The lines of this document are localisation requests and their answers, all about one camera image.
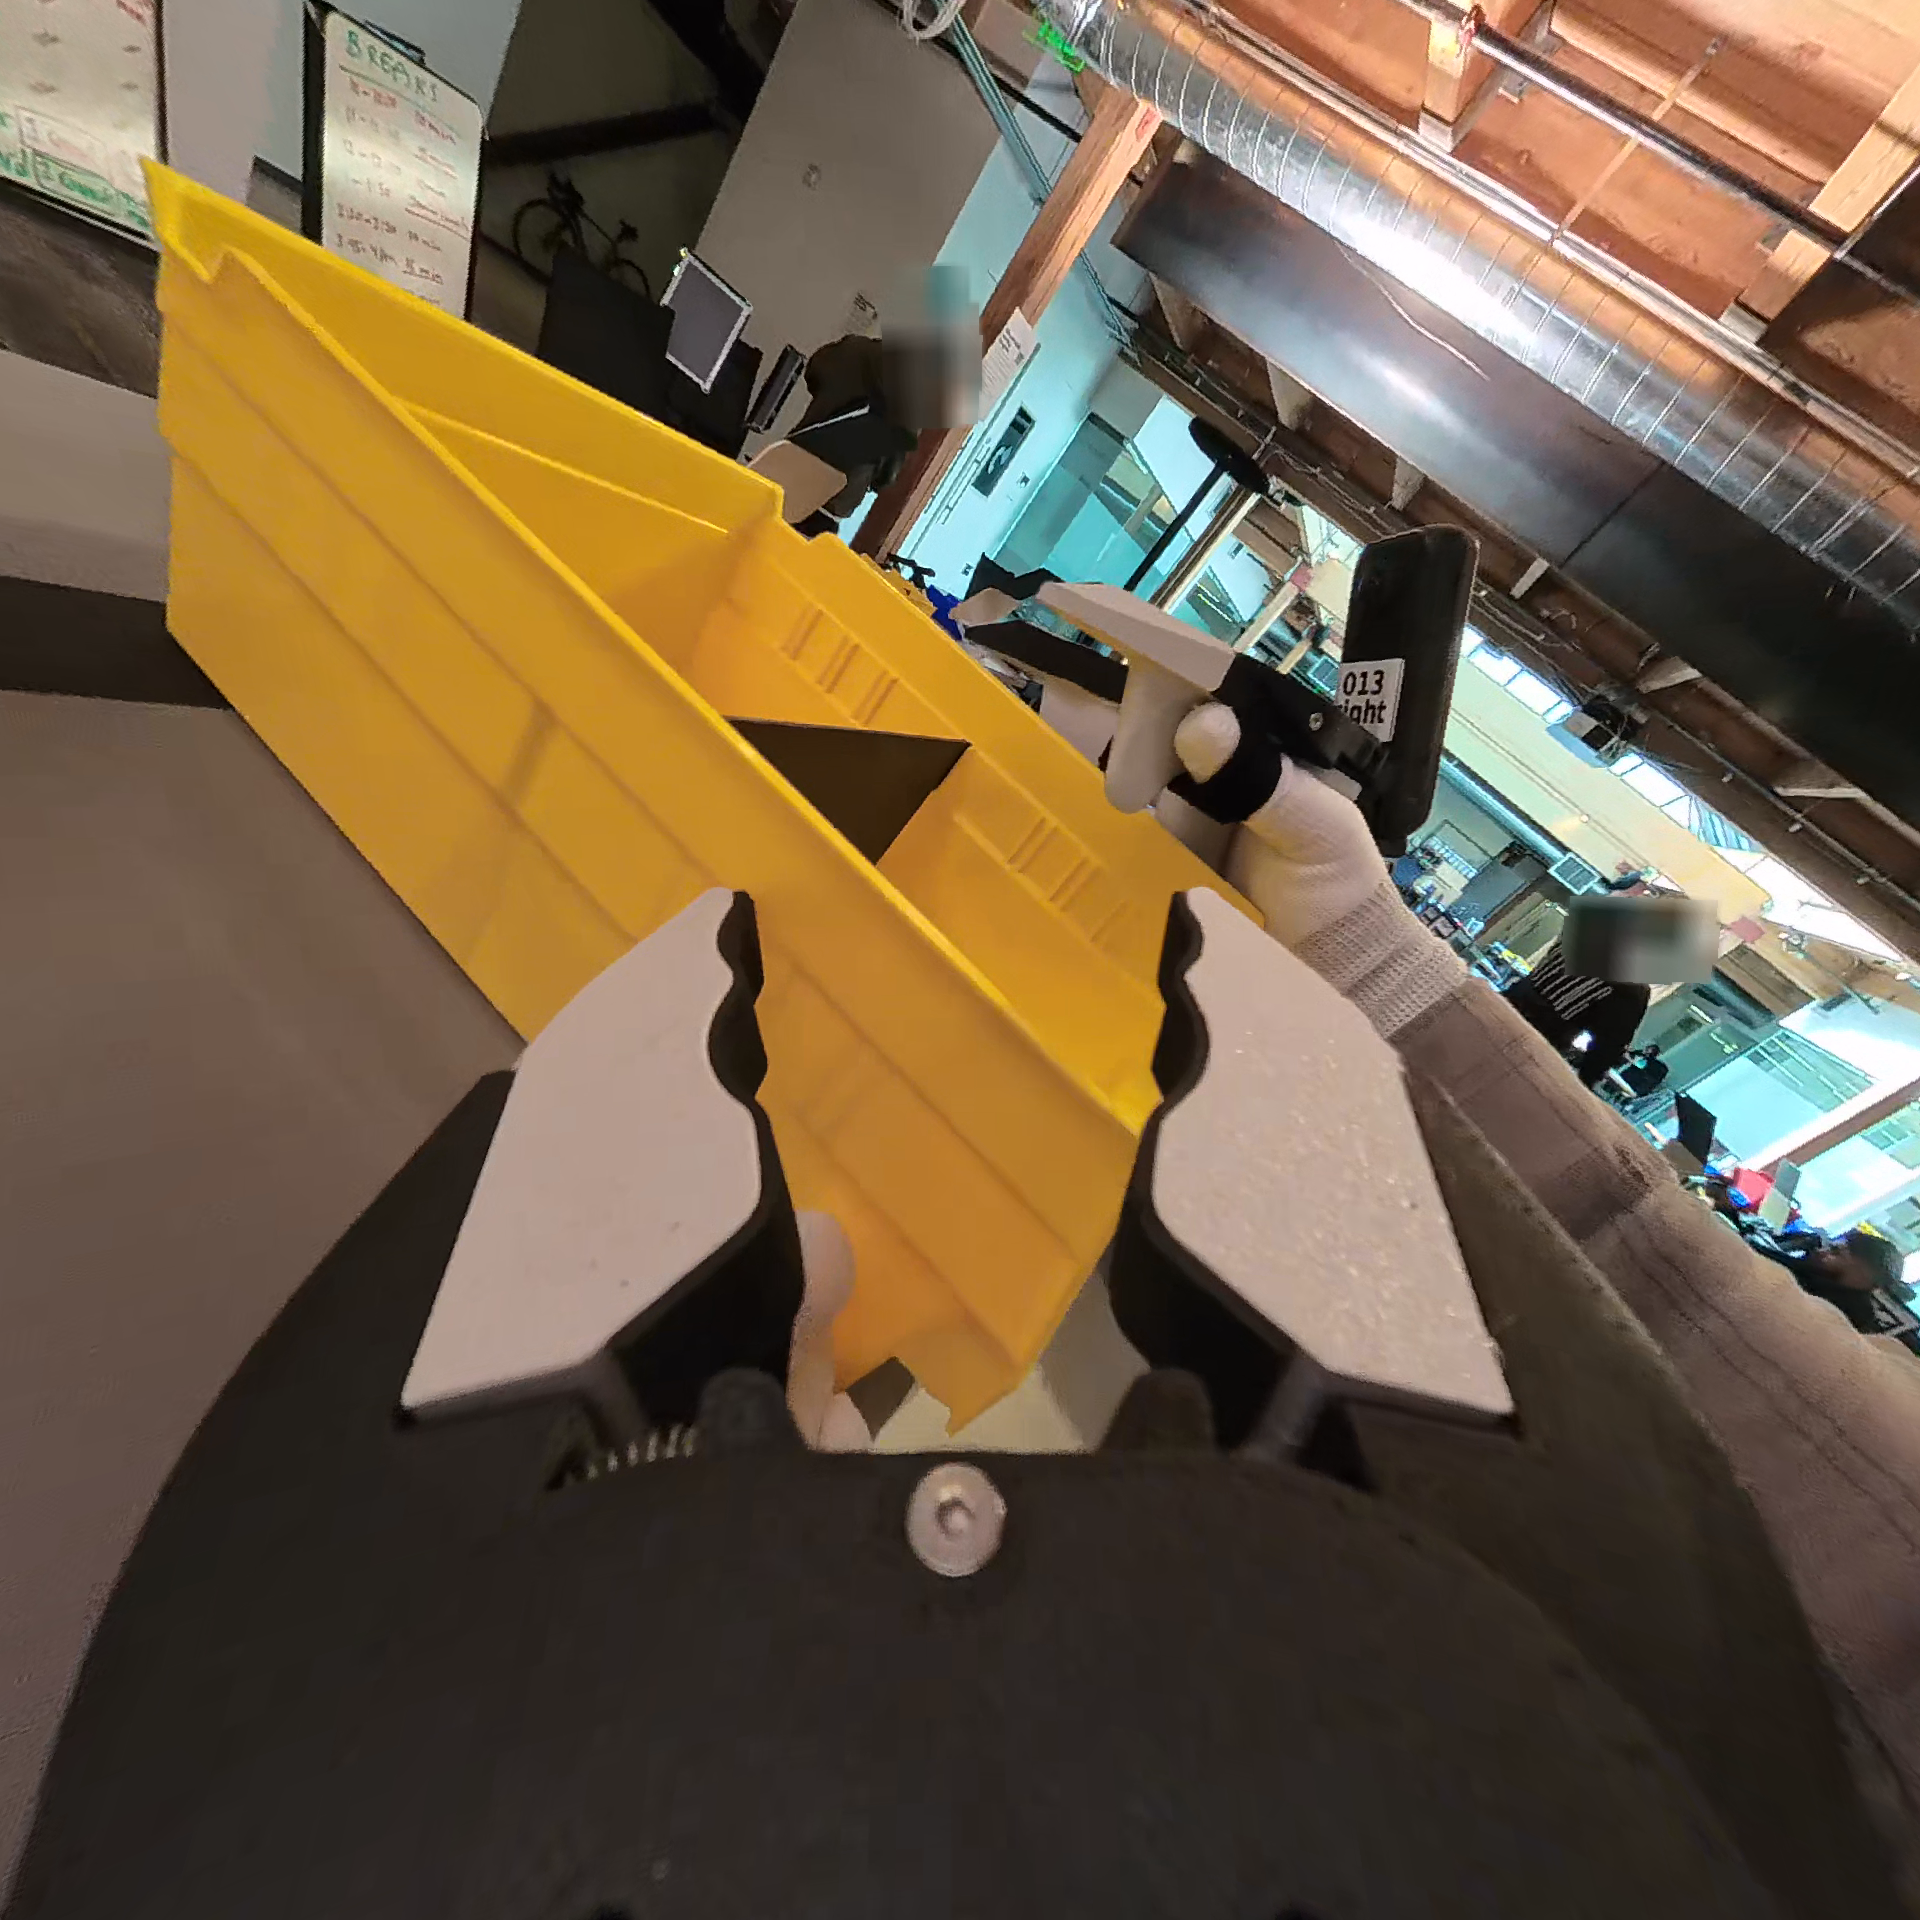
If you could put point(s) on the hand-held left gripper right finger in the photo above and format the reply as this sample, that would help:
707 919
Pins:
1305 1200

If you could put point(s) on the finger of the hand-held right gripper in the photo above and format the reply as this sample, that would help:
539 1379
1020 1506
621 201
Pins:
983 607
1141 628

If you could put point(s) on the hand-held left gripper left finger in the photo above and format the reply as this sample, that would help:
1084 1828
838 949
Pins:
599 1184

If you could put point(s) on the yellow plastic bin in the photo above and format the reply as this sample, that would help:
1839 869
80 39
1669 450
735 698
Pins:
524 674

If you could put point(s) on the person's right hand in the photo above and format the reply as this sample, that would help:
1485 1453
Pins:
1320 900

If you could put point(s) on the black floor lamp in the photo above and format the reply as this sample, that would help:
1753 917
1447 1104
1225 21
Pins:
1228 457

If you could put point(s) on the black bin divider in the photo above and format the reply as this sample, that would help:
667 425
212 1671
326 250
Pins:
856 779

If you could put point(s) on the white paper notice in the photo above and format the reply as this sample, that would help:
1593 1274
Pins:
1012 352

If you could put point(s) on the framed sign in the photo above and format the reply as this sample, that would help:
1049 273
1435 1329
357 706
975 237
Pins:
704 319

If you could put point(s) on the black office chair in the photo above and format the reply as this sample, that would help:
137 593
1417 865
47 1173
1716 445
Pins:
599 339

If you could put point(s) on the black bicycle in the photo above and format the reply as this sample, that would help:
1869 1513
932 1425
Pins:
579 234

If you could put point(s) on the small whiteboard easel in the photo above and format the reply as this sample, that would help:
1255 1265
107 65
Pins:
399 164

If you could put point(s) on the silver ventilation duct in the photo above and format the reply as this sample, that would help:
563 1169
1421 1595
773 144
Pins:
1501 284

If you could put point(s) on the wooden support post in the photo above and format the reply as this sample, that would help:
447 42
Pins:
1079 194

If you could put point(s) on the large wall whiteboard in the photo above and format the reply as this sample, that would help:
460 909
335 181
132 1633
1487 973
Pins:
76 105

